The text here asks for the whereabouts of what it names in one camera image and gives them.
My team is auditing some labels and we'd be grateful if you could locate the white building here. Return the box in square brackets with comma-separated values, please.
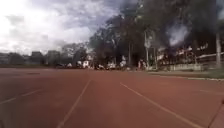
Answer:
[76, 59, 91, 70]

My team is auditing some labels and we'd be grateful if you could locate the thin pole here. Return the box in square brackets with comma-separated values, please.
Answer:
[143, 30, 152, 70]

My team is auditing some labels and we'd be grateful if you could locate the stand of tall dark trees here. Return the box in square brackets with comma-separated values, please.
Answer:
[87, 0, 224, 71]

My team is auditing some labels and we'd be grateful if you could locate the red running track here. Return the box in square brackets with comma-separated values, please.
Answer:
[0, 67, 224, 128]

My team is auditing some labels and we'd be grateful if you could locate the row of trees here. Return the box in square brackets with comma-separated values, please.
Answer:
[0, 42, 90, 69]

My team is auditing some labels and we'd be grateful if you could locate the grass strip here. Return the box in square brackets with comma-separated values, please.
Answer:
[146, 67, 224, 81]

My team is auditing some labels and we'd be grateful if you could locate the thick pale pole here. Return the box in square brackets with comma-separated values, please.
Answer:
[215, 32, 222, 70]

